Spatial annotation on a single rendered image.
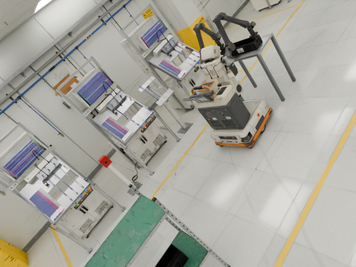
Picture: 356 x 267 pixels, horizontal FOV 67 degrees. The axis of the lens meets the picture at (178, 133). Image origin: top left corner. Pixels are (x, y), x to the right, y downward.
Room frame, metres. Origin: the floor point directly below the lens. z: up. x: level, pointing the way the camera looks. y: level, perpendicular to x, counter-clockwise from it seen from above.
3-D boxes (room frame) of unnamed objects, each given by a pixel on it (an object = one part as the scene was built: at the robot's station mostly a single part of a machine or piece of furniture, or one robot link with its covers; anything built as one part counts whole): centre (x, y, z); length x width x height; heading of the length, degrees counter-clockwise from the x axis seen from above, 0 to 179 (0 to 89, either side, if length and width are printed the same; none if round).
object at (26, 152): (4.05, 1.99, 0.95); 1.35 x 0.82 x 1.90; 22
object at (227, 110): (3.03, -0.65, 0.59); 0.55 x 0.34 x 0.83; 27
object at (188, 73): (4.95, -0.79, 0.65); 1.01 x 0.73 x 1.29; 22
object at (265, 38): (3.43, -1.42, 0.40); 0.70 x 0.45 x 0.80; 27
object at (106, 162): (3.87, 1.13, 0.39); 0.24 x 0.24 x 0.78; 22
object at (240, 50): (3.41, -1.40, 0.86); 0.57 x 0.17 x 0.11; 27
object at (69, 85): (4.72, 0.75, 1.82); 0.68 x 0.30 x 0.20; 112
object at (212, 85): (3.02, -0.63, 0.87); 0.23 x 0.15 x 0.11; 27
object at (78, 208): (3.86, 1.90, 0.66); 1.01 x 0.73 x 1.31; 22
